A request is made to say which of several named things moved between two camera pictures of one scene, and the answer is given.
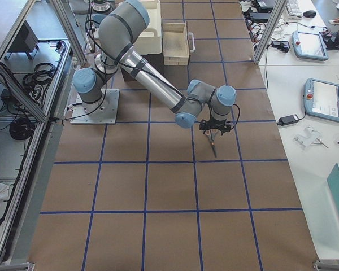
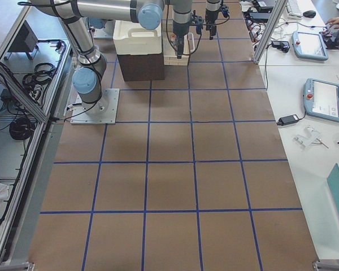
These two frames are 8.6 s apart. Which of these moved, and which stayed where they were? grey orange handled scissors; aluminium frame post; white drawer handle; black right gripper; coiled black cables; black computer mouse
Moved: grey orange handled scissors; black right gripper
Stayed: black computer mouse; white drawer handle; aluminium frame post; coiled black cables
